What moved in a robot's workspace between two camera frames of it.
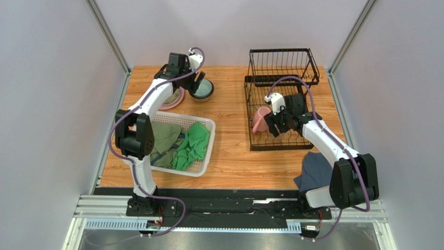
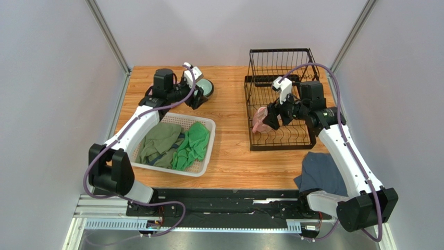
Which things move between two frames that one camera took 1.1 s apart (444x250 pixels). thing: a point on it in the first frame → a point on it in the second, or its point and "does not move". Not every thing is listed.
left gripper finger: x=195 y=85 → x=199 y=98
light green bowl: x=205 y=88 does not move
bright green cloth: x=193 y=147 does not move
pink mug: x=259 y=123 does not move
